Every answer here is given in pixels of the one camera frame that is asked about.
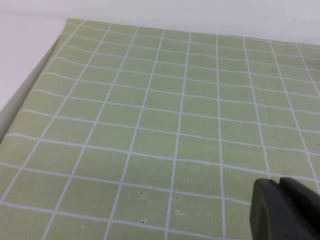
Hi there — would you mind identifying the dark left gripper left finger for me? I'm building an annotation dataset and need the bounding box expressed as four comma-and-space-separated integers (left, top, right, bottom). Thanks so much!
249, 177, 305, 240

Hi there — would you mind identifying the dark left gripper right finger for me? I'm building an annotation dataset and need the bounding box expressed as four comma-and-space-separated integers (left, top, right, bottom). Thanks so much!
278, 176, 320, 240

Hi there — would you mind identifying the green grid cutting mat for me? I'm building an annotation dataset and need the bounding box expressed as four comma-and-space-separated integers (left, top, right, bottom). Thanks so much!
0, 17, 320, 240

